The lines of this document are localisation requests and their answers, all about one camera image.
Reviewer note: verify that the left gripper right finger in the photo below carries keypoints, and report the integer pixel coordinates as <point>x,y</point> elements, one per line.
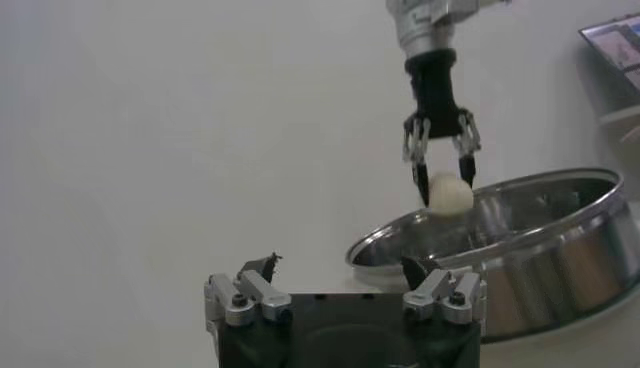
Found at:
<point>440,297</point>

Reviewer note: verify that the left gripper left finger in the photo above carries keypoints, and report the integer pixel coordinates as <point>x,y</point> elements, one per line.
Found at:
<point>250,300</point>

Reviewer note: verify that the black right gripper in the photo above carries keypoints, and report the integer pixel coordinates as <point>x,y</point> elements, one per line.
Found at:
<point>435,90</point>

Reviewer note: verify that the white steamed baozi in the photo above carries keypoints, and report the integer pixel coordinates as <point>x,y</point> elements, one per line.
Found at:
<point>450,195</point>

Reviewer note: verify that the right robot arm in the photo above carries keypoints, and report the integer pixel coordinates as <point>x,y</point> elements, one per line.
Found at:
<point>425,25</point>

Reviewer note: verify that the stainless steel steamer basket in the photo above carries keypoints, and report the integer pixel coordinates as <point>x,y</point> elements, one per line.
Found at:
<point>550,260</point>

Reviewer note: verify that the dark grey open laptop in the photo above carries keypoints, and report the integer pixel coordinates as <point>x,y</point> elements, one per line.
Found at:
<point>617,47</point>

